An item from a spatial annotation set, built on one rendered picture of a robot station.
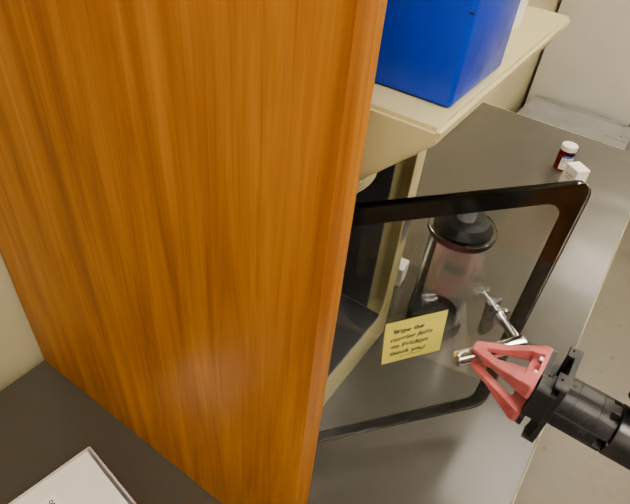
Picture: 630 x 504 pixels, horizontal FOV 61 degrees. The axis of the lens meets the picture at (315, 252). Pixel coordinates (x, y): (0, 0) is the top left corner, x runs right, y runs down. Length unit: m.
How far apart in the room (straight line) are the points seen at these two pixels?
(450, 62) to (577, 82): 3.27
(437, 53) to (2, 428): 0.77
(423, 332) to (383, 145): 0.32
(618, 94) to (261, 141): 3.36
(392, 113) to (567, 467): 1.85
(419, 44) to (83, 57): 0.23
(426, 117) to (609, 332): 2.32
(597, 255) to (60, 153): 1.10
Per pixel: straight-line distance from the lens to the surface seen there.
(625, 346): 2.62
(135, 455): 0.84
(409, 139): 0.36
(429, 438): 0.87
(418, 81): 0.38
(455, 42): 0.37
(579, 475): 2.13
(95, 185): 0.50
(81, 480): 0.80
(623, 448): 0.63
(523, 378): 0.60
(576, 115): 3.56
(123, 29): 0.38
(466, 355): 0.63
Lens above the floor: 1.67
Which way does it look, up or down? 41 degrees down
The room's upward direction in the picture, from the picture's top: 6 degrees clockwise
